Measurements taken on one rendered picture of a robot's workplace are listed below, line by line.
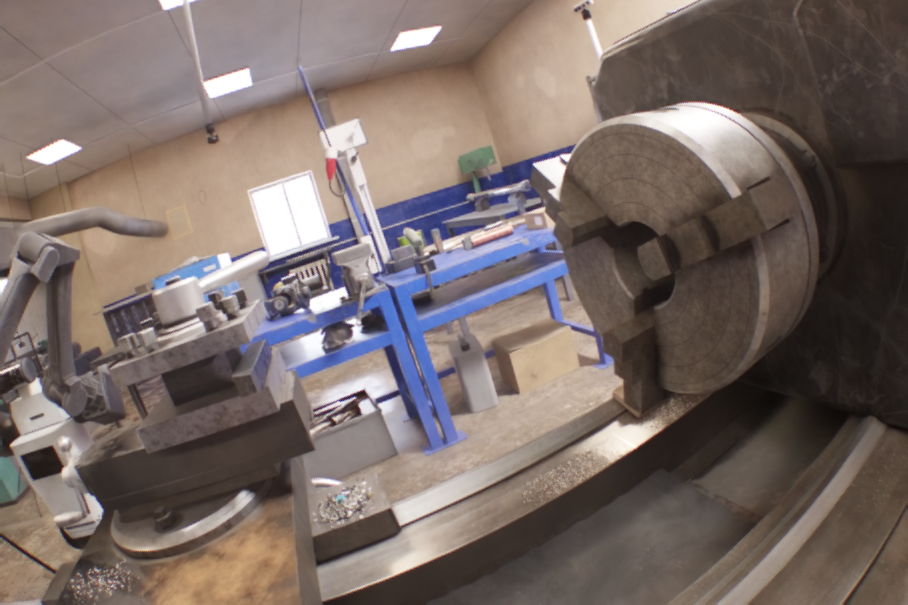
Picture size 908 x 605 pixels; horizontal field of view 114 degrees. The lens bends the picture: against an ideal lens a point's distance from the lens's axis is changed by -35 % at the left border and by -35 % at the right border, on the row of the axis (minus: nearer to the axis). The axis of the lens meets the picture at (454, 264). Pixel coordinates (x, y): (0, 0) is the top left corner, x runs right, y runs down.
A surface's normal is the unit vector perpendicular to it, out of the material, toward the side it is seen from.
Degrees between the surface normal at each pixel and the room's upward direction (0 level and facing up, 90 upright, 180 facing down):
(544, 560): 6
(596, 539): 10
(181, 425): 90
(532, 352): 90
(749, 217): 90
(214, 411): 90
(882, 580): 0
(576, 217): 41
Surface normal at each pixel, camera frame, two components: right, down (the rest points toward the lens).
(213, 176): 0.33, 0.05
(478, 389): 0.13, 0.12
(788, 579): -0.29, -0.95
